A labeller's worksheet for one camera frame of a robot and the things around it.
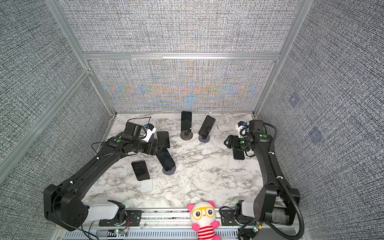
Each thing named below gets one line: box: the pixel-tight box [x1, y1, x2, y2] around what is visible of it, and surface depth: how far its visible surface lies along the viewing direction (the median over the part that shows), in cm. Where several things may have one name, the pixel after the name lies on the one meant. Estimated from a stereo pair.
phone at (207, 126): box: [198, 115, 216, 138], surface depth 99 cm
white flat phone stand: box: [140, 179, 153, 193], surface depth 85 cm
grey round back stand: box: [198, 134, 211, 143], surface depth 105 cm
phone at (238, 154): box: [232, 148, 245, 160], surface depth 97 cm
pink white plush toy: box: [187, 201, 222, 240], surface depth 69 cm
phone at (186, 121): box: [181, 111, 192, 133], surface depth 99 cm
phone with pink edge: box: [131, 159, 151, 181], surface depth 78 cm
